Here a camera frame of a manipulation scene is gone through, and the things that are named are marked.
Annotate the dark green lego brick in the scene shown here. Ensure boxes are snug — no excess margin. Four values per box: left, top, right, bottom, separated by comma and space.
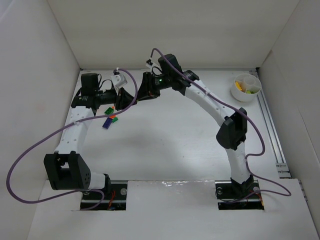
104, 107, 115, 115

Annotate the yellow lego plate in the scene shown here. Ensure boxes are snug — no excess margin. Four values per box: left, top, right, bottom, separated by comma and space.
235, 81, 243, 92

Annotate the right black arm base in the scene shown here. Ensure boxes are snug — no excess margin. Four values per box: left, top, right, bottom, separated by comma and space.
215, 180, 265, 211

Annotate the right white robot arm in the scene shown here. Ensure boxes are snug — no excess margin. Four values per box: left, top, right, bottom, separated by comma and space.
137, 53, 254, 199

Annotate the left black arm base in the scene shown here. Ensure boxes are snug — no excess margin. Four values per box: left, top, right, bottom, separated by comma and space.
80, 180, 128, 211

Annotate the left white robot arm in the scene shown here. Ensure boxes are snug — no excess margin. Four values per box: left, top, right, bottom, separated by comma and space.
43, 70, 133, 194

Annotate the purple lego brick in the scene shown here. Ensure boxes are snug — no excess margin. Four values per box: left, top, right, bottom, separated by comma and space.
102, 117, 113, 129

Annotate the white divided round container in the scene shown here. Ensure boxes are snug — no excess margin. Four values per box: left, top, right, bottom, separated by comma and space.
230, 73, 262, 103

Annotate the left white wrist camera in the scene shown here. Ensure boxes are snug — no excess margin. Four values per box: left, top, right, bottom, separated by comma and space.
110, 72, 128, 89

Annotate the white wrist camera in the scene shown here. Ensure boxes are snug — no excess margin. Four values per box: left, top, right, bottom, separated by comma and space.
110, 72, 128, 89
145, 57, 161, 73

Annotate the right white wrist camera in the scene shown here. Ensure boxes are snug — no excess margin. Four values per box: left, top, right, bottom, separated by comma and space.
145, 57, 161, 73

